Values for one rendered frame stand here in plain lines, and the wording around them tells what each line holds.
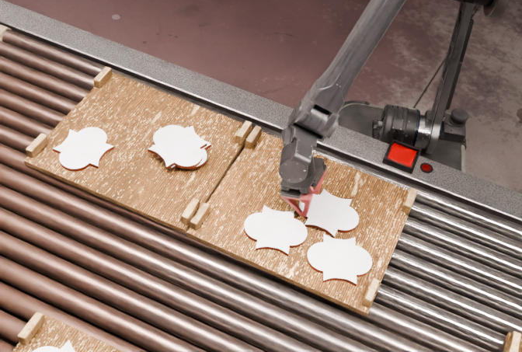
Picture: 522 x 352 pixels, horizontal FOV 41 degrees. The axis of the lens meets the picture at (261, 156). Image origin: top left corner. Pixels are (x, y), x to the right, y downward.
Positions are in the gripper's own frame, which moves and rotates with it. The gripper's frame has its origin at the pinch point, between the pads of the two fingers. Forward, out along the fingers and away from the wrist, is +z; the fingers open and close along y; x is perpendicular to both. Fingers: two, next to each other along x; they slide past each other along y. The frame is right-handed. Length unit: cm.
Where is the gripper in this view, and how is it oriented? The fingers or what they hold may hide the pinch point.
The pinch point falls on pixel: (308, 203)
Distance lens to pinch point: 154.0
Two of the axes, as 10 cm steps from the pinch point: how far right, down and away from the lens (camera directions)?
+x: -9.0, -1.2, 4.3
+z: 1.9, 7.8, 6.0
